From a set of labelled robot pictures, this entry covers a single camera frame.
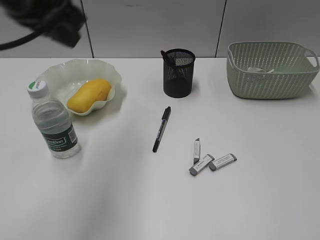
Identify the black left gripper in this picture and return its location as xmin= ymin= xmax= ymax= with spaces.
xmin=0 ymin=0 xmax=87 ymax=48

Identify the translucent white wavy plate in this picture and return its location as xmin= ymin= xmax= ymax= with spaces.
xmin=36 ymin=59 xmax=122 ymax=116

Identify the yellow mango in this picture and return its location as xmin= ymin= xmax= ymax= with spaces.
xmin=67 ymin=78 xmax=112 ymax=114

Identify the clear plastic water bottle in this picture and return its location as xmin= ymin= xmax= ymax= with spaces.
xmin=26 ymin=80 xmax=81 ymax=159

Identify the black marker pen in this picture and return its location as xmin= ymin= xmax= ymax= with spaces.
xmin=152 ymin=106 xmax=171 ymax=153
xmin=160 ymin=48 xmax=190 ymax=80

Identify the grey white eraser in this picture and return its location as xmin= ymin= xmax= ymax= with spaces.
xmin=193 ymin=137 xmax=201 ymax=165
xmin=208 ymin=153 xmax=237 ymax=172
xmin=189 ymin=154 xmax=215 ymax=176

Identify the waste paper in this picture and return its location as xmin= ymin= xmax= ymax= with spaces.
xmin=247 ymin=67 xmax=275 ymax=74

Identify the black mesh pen holder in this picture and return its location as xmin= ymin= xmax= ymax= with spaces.
xmin=160 ymin=48 xmax=196 ymax=99

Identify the pale green plastic basket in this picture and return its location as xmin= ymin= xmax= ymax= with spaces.
xmin=226 ymin=41 xmax=320 ymax=100

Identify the black cable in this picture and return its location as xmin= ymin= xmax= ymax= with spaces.
xmin=0 ymin=29 xmax=41 ymax=52

